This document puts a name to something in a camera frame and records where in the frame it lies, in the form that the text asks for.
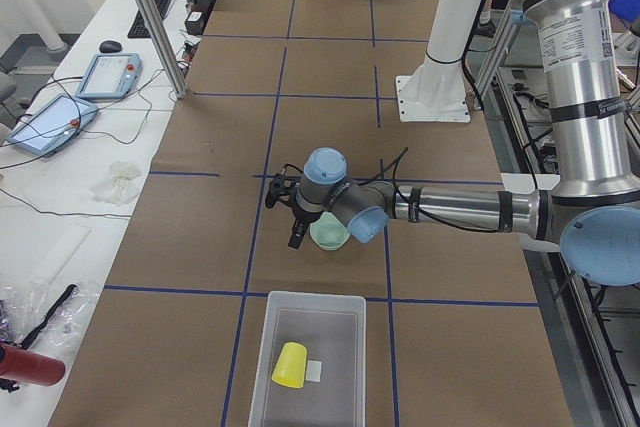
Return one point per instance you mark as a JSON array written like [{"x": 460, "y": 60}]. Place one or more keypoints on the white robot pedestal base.
[{"x": 435, "y": 92}]

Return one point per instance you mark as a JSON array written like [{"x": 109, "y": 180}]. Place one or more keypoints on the black computer mouse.
[{"x": 110, "y": 46}]

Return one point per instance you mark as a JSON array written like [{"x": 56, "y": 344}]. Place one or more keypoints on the teach pendant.
[
  {"x": 110, "y": 77},
  {"x": 53, "y": 126}
]

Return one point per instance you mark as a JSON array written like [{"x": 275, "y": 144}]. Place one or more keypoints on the aluminium frame post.
[{"x": 163, "y": 48}]

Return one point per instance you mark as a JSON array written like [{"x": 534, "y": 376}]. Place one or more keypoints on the crumpled white tissue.
[{"x": 118, "y": 187}]

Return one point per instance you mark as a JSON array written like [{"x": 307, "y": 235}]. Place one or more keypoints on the red cylinder bottle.
[{"x": 24, "y": 366}]

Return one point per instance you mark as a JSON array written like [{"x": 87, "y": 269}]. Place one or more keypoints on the yellow plastic cup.
[{"x": 290, "y": 367}]

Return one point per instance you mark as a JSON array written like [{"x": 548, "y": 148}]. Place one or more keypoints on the translucent white plastic bin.
[{"x": 333, "y": 329}]

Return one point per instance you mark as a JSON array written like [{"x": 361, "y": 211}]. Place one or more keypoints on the black power adapter box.
[{"x": 194, "y": 23}]

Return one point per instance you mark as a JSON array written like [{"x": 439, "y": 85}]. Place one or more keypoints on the white foam strip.
[{"x": 53, "y": 267}]

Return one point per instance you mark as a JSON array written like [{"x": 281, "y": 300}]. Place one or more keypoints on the green bowl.
[{"x": 328, "y": 233}]

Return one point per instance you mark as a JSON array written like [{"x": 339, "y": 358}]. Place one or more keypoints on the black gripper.
[{"x": 302, "y": 217}]

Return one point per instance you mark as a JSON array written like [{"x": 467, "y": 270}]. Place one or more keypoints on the far teach pendant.
[{"x": 110, "y": 77}]

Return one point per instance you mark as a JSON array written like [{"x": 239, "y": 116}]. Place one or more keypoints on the near teach pendant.
[{"x": 53, "y": 126}]

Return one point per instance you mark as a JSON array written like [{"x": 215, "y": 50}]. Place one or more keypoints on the clear plastic bag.
[{"x": 34, "y": 316}]

